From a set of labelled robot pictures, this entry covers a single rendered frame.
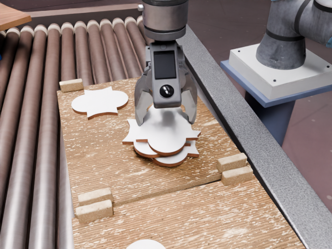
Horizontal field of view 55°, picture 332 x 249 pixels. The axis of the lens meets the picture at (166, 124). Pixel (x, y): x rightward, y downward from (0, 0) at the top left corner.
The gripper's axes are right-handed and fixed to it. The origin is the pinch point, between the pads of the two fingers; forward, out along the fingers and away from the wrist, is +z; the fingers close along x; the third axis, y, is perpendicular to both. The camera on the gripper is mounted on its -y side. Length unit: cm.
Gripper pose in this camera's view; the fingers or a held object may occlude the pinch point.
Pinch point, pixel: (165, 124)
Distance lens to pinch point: 64.9
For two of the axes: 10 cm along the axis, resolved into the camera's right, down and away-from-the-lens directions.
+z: 0.0, 7.7, 6.4
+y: -0.5, -6.4, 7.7
